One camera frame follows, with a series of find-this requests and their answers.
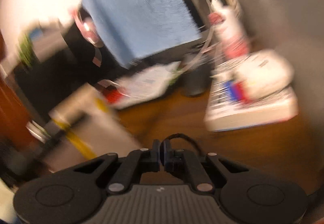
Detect grey refrigerator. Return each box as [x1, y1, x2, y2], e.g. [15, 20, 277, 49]
[239, 0, 323, 126]

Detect green plush on shelf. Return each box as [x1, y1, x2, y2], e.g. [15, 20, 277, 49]
[18, 32, 38, 69]

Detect black hair tie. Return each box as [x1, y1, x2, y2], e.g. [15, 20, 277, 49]
[161, 133, 203, 156]

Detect white plush toy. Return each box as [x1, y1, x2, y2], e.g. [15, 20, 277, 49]
[234, 49, 294, 101]

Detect blue fluffy towel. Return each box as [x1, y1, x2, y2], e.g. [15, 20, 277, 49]
[82, 0, 201, 68]

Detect black computer monitor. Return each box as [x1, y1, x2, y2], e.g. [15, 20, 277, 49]
[10, 0, 213, 123]

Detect yellow white plastic bag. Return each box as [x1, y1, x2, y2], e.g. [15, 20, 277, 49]
[45, 84, 142, 172]

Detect white pink pump bottle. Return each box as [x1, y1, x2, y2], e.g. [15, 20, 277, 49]
[208, 0, 250, 60]

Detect red orange cable bundle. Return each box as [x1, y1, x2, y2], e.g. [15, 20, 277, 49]
[101, 81, 128, 104]

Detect white cable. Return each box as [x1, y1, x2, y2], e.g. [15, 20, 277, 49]
[177, 0, 221, 73]

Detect pink headphones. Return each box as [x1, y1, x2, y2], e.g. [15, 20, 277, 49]
[70, 9, 104, 67]

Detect illustrated white mouse pad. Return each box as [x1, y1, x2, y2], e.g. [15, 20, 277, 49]
[112, 61, 180, 110]

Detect grey shelf box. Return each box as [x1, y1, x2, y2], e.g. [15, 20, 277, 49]
[4, 21, 71, 68]

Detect black computer mouse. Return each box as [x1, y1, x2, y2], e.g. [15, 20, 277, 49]
[182, 54, 211, 97]

